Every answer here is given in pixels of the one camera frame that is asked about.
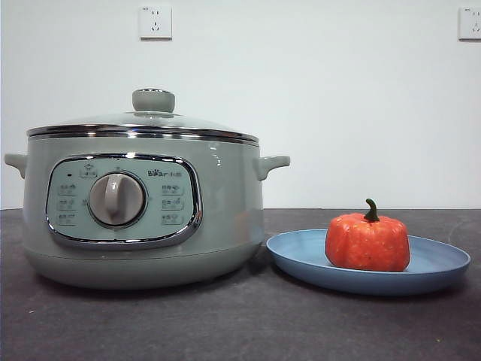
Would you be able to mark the pale green electric steamer pot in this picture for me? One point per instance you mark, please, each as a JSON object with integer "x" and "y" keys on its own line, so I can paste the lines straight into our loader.
{"x": 225, "y": 188}

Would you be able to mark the blue round plate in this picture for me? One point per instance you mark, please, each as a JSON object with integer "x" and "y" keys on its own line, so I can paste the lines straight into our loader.
{"x": 300, "y": 259}

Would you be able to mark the white wall socket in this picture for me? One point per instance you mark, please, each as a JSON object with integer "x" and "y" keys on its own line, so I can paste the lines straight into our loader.
{"x": 470, "y": 23}
{"x": 156, "y": 22}

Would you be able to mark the orange toy pumpkin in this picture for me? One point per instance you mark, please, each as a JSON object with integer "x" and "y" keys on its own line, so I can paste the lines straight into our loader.
{"x": 366, "y": 244}

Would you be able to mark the glass lid with green knob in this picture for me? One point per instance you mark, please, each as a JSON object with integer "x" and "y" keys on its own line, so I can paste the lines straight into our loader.
{"x": 153, "y": 99}

